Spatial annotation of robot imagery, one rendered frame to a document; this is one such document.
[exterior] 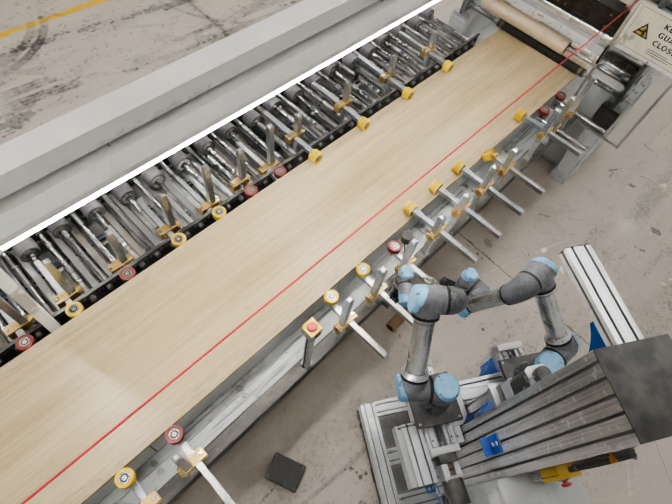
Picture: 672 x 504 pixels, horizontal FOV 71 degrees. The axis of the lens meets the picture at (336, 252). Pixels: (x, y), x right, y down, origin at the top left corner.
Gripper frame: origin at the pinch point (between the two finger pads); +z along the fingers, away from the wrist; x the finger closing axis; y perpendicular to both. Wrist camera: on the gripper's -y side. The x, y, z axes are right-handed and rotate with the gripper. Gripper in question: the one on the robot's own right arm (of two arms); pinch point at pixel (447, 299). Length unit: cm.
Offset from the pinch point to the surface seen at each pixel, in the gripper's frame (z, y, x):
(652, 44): -58, -15, 222
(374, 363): 83, -12, -28
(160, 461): 20, -46, -163
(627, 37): -54, -32, 222
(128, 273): -9, -126, -120
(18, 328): -4, -137, -175
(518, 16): -26, -111, 227
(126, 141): -156, -61, -117
